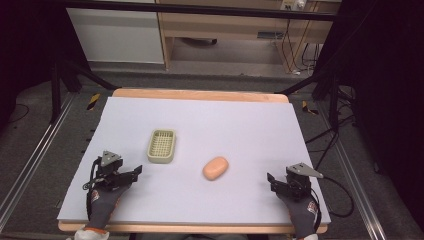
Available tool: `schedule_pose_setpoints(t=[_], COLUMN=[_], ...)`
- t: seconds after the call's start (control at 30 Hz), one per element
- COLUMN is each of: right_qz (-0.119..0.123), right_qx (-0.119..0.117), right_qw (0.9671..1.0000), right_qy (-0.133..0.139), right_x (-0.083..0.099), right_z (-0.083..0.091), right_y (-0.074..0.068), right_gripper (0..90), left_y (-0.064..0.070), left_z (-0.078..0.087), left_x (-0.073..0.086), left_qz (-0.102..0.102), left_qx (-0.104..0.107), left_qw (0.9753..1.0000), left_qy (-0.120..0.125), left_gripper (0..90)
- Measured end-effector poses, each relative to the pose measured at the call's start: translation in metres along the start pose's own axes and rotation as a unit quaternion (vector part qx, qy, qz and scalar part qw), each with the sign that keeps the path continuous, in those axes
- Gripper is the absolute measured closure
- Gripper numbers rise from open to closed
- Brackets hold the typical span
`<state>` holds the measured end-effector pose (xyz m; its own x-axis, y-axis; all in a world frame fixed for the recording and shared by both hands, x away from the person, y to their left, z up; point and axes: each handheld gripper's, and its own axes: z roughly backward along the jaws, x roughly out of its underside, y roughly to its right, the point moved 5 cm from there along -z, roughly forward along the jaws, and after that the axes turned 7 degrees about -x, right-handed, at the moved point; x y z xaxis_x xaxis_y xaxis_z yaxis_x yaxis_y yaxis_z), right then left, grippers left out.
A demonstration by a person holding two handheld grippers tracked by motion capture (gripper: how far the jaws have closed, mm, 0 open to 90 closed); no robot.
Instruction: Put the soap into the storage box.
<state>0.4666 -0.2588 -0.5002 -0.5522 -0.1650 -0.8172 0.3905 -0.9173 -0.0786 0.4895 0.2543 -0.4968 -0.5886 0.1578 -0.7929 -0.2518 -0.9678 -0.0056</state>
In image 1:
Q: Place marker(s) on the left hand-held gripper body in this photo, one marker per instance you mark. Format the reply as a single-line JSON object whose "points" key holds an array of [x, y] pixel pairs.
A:
{"points": [[110, 170]]}

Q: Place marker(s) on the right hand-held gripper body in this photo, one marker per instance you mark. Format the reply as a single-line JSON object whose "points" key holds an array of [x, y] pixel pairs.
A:
{"points": [[298, 183]]}

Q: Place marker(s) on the beige slotted soap dish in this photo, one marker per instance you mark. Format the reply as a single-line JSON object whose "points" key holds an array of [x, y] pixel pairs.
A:
{"points": [[161, 146]]}

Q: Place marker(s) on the orange oval soap bar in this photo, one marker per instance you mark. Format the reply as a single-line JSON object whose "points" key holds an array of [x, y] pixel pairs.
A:
{"points": [[215, 168]]}

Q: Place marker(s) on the yellow black floor tape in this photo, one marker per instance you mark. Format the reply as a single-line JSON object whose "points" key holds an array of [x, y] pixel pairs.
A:
{"points": [[309, 109], [93, 101]]}

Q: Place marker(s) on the white table mat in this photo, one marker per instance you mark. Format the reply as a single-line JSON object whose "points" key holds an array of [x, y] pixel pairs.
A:
{"points": [[206, 133]]}

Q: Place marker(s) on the black metal stand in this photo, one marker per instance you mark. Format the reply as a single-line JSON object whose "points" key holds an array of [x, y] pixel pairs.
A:
{"points": [[333, 96], [56, 86]]}

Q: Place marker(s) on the wooden table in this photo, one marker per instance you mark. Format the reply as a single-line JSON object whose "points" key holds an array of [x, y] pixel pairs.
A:
{"points": [[200, 95]]}

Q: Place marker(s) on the dark curtain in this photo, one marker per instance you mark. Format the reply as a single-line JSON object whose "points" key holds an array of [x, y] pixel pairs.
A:
{"points": [[386, 83], [26, 40]]}

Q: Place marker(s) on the white cabinet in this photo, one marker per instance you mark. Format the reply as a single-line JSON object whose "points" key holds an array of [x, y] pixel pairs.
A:
{"points": [[116, 36]]}

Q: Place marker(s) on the wooden desk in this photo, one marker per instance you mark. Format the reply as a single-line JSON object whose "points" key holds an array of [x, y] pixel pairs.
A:
{"points": [[226, 26]]}

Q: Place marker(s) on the white power strip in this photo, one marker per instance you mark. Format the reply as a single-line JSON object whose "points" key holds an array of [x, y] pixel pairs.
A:
{"points": [[294, 4]]}

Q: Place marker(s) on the aluminium floor rail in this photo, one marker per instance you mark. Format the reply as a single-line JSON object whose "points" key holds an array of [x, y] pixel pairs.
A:
{"points": [[356, 186], [36, 153]]}

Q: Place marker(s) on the black horizontal frame bar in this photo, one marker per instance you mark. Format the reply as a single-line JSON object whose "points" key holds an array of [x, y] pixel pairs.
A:
{"points": [[200, 9]]}

